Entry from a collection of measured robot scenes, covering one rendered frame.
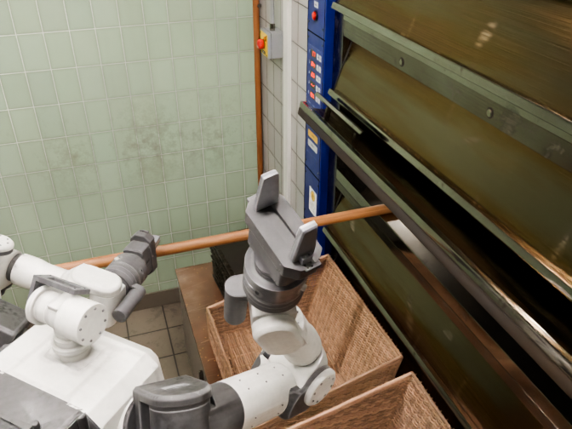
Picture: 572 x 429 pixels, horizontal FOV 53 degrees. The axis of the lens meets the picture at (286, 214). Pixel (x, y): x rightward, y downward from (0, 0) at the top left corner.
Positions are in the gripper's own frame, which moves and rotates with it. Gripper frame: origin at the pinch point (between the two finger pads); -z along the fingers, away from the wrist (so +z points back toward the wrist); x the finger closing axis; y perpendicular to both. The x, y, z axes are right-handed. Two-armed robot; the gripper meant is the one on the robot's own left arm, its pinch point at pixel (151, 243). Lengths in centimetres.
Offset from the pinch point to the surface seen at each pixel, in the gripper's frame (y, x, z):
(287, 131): 9, 9, -105
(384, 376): 63, 44, -15
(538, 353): 86, -19, 35
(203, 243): 10.3, 4.1, -9.6
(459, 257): 73, -22, 15
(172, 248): 3.1, 4.0, -5.1
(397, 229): 60, 4, -33
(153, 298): -63, 117, -107
